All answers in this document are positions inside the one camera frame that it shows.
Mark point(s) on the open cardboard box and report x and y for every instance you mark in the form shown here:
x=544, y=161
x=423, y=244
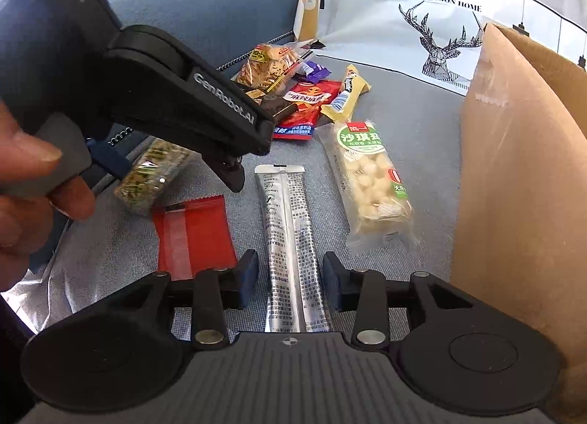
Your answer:
x=520, y=241

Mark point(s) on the white green sachima pack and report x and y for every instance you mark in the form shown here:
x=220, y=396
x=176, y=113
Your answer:
x=376, y=202

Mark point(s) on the grey deer print cover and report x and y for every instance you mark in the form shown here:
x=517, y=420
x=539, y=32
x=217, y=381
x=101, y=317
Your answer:
x=439, y=41

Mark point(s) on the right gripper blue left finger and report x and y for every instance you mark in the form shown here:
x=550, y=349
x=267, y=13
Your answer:
x=215, y=291

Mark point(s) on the plain red snack packet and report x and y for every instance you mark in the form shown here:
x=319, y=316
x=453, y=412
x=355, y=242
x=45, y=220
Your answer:
x=193, y=236

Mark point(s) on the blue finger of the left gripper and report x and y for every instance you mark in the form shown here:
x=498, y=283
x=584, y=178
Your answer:
x=108, y=158

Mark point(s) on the dark brown cracker packet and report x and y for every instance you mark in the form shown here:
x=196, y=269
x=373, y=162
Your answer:
x=277, y=106

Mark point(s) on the red chip packet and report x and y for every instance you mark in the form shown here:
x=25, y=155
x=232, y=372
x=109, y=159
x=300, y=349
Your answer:
x=307, y=99

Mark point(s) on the purple candy wrapper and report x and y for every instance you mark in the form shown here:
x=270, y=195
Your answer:
x=312, y=72

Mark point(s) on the silver stick sachet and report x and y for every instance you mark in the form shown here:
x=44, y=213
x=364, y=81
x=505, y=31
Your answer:
x=296, y=302

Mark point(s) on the yellow snack bar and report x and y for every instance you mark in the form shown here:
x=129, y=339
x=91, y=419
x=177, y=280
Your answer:
x=341, y=107

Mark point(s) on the round green seed snack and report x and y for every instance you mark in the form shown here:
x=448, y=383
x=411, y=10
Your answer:
x=151, y=174

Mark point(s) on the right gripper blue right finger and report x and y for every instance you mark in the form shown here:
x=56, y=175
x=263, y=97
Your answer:
x=364, y=293

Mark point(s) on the clear bag of cookies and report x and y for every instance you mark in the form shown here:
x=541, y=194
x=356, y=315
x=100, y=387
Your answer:
x=270, y=66

